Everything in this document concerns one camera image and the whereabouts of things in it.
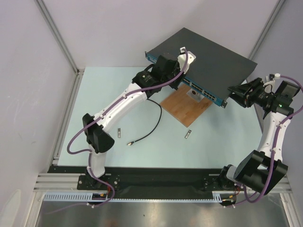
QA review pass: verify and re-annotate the aluminium frame post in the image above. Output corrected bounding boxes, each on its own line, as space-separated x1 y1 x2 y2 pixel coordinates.
34 0 81 75
248 0 287 61

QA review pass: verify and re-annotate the aluminium frame rail front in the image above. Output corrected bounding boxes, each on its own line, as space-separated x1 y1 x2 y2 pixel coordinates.
34 173 292 193

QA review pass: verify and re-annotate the left aluminium frame post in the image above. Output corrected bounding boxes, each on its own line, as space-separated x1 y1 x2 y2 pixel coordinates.
34 0 81 75

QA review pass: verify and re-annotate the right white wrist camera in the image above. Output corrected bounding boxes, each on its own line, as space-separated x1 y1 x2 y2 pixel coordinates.
263 73 281 90

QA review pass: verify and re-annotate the metal switch stand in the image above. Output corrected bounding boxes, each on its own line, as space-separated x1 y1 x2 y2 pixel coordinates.
187 89 204 103

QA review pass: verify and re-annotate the silver transceiver module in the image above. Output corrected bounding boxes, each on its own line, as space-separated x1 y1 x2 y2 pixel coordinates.
185 130 192 139
117 128 121 138

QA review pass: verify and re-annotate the blue black network switch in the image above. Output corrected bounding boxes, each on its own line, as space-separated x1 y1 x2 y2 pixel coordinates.
145 27 257 108

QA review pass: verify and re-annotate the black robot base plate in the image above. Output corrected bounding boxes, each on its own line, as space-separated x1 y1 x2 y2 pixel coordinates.
48 166 241 197

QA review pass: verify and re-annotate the right aluminium frame post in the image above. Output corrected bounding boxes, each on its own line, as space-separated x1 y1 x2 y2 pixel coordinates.
248 0 287 61

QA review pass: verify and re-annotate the white slotted cable duct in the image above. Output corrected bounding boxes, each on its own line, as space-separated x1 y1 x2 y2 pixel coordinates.
43 192 234 203

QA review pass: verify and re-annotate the brown wooden board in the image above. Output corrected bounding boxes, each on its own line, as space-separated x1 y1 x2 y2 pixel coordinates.
160 84 213 128

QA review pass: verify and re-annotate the black cable with plug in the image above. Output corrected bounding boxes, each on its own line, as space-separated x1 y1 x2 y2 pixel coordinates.
127 98 163 148

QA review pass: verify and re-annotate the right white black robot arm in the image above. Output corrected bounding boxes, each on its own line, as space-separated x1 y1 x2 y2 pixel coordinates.
218 74 303 196

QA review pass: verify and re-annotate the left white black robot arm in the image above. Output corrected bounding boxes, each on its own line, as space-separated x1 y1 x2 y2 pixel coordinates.
82 52 195 189

